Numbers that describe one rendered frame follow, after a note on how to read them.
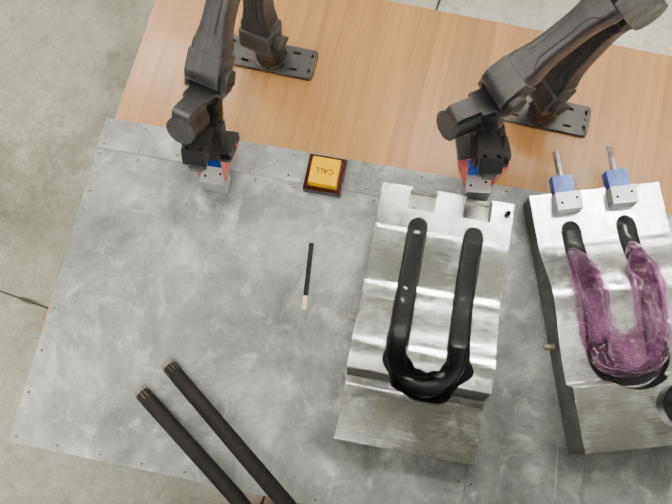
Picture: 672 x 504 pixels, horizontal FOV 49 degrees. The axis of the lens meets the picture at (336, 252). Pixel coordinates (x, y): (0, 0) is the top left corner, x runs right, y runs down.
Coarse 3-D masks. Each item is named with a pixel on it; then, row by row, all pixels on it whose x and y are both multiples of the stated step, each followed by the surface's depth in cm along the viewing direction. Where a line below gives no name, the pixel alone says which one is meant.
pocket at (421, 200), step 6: (414, 192) 145; (420, 192) 145; (426, 192) 145; (414, 198) 146; (420, 198) 146; (426, 198) 146; (432, 198) 146; (408, 204) 145; (414, 204) 145; (420, 204) 145; (426, 204) 145; (432, 204) 145; (426, 210) 145; (432, 210) 145
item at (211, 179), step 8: (208, 160) 152; (208, 168) 150; (216, 168) 150; (200, 176) 149; (208, 176) 149; (216, 176) 149; (208, 184) 150; (216, 184) 149; (224, 184) 150; (224, 192) 153
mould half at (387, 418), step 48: (384, 192) 143; (384, 240) 141; (432, 240) 141; (384, 288) 139; (432, 288) 139; (480, 288) 138; (384, 336) 132; (432, 336) 132; (480, 336) 133; (384, 384) 136; (480, 384) 129; (336, 432) 135; (384, 432) 135; (432, 432) 134
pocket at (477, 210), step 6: (468, 204) 145; (474, 204) 144; (480, 204) 144; (486, 204) 144; (492, 204) 142; (468, 210) 145; (474, 210) 145; (480, 210) 145; (486, 210) 144; (468, 216) 144; (474, 216) 144; (480, 216) 144; (486, 216) 144
